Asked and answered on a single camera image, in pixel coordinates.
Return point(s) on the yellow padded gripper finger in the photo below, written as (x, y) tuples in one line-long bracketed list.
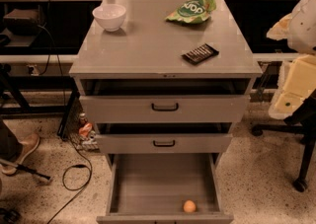
[(296, 82)]

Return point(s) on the orange fruit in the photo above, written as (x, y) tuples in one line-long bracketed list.
[(189, 206)]

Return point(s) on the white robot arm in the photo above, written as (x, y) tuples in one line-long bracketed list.
[(298, 28)]

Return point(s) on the top grey drawer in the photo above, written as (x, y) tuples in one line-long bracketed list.
[(164, 109)]

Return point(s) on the grey drawer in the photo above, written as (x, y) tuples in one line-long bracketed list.
[(164, 109), (152, 189), (163, 143)]

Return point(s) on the grey metal drawer cabinet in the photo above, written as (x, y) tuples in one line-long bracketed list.
[(144, 58)]

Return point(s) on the bottom grey drawer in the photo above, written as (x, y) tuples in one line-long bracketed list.
[(152, 189)]

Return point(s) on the middle grey drawer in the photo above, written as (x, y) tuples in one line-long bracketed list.
[(163, 143)]

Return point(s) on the black chocolate bar packet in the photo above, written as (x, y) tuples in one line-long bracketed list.
[(200, 54)]

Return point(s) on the green chip bag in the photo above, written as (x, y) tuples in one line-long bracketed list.
[(192, 12)]

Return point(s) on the white bowl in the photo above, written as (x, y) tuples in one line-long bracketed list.
[(110, 16)]

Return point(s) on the tan shoe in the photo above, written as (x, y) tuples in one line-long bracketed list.
[(24, 149)]

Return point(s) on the black box on shelf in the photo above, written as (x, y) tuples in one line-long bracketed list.
[(24, 22)]

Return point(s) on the black stick on floor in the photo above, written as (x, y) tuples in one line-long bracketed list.
[(24, 168)]

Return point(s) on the wire basket with bottles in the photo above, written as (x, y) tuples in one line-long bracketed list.
[(80, 130)]

